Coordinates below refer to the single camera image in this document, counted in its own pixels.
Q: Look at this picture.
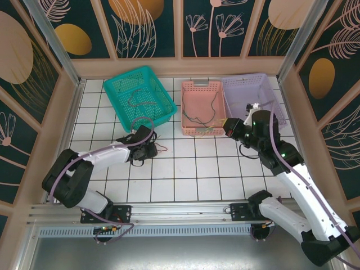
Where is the dark red thin cable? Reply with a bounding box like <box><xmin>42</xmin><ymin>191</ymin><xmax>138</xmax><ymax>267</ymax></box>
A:
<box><xmin>128</xmin><ymin>88</ymin><xmax>158</xmax><ymax>108</ymax></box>

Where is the dark green thin cable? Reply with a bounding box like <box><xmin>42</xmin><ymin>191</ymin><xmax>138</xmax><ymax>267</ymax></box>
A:
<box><xmin>181</xmin><ymin>88</ymin><xmax>223</xmax><ymax>126</ymax></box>

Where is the pink perforated plastic basket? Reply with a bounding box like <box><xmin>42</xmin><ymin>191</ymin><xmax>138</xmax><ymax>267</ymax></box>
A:
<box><xmin>181</xmin><ymin>79</ymin><xmax>228</xmax><ymax>137</ymax></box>

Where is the lilac perforated plastic basket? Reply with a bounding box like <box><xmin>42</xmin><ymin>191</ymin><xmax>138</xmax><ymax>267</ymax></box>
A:
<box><xmin>220</xmin><ymin>72</ymin><xmax>289</xmax><ymax>132</ymax></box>

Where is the teal perforated plastic basket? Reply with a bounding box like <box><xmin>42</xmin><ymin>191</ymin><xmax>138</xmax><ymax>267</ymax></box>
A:
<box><xmin>102</xmin><ymin>65</ymin><xmax>178</xmax><ymax>134</ymax></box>

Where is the grey metal sheet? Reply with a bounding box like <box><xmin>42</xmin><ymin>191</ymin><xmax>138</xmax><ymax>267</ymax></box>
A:
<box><xmin>15</xmin><ymin>222</ymin><xmax>348</xmax><ymax>270</ymax></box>

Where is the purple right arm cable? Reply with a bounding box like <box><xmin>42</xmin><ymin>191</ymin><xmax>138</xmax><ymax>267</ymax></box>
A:
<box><xmin>260</xmin><ymin>100</ymin><xmax>360</xmax><ymax>267</ymax></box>

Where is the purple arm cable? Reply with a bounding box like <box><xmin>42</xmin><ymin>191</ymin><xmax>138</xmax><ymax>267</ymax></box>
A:
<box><xmin>260</xmin><ymin>100</ymin><xmax>360</xmax><ymax>267</ymax></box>
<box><xmin>47</xmin><ymin>117</ymin><xmax>155</xmax><ymax>245</ymax></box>

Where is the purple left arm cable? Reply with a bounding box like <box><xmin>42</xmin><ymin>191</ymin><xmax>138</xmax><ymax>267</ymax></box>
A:
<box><xmin>47</xmin><ymin>117</ymin><xmax>155</xmax><ymax>245</ymax></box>

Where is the aluminium side rail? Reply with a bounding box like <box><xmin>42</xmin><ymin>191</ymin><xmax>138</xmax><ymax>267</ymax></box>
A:
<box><xmin>278</xmin><ymin>78</ymin><xmax>321</xmax><ymax>200</ymax></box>
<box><xmin>43</xmin><ymin>79</ymin><xmax>87</xmax><ymax>205</ymax></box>

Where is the aluminium mounting rail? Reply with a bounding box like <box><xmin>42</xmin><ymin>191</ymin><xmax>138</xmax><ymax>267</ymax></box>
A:
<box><xmin>28</xmin><ymin>196</ymin><xmax>296</xmax><ymax>226</ymax></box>

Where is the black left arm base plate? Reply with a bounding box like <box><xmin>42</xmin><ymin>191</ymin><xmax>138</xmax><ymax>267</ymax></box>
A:
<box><xmin>80</xmin><ymin>204</ymin><xmax>133</xmax><ymax>224</ymax></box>

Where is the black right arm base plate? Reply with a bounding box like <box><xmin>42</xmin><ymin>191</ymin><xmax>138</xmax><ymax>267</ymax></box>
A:
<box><xmin>230</xmin><ymin>201</ymin><xmax>261</xmax><ymax>223</ymax></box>

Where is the perforated metal cable tray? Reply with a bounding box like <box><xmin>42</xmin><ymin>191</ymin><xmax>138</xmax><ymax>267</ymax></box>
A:
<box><xmin>39</xmin><ymin>226</ymin><xmax>254</xmax><ymax>237</ymax></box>

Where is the aluminium corner post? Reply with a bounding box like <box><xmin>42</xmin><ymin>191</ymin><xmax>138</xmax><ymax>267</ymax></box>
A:
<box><xmin>22</xmin><ymin>0</ymin><xmax>85</xmax><ymax>87</ymax></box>
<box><xmin>277</xmin><ymin>0</ymin><xmax>329</xmax><ymax>83</ymax></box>

